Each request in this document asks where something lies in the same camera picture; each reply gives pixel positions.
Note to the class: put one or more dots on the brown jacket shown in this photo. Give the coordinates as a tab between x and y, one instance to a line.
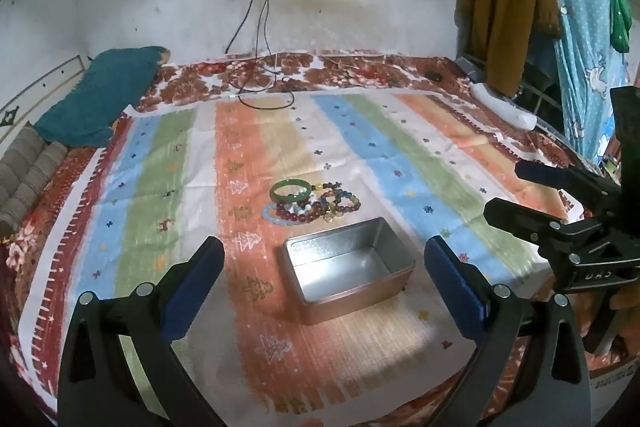
505	7

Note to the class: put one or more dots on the white bed headboard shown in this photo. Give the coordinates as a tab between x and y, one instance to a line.
40	89

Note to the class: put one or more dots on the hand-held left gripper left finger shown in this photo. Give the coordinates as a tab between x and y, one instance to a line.
192	289

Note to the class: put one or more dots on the cardboard box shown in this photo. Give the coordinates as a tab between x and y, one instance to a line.
612	369

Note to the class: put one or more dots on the green garment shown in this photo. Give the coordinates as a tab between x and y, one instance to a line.
620	17

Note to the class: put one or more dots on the metal clothes rack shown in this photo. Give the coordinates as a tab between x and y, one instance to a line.
537	92

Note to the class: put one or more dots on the silver metal tin box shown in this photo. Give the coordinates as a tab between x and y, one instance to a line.
345	277

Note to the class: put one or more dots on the striped pastel cloth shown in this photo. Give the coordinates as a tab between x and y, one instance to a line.
165	187

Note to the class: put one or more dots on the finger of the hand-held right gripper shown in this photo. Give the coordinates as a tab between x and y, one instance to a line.
520	219
560	177

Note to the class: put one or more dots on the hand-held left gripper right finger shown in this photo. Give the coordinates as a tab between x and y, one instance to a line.
452	289

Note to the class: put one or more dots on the white rolled pillow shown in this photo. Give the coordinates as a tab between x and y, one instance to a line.
505	107

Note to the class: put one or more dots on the teal blanket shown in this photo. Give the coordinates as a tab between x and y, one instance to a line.
95	92

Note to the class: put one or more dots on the blue dotted cloth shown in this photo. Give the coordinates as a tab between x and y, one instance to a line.
585	32

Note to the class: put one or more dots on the green jade bangle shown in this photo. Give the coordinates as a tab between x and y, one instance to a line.
276	197

